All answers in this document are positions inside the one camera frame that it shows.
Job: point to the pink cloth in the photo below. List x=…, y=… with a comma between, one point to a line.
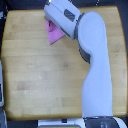
x=54, y=33

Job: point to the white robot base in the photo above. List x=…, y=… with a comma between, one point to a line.
x=93, y=122

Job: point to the grey object at left edge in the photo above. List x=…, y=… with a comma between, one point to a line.
x=1, y=87

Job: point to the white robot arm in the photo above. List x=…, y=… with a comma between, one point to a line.
x=90, y=31

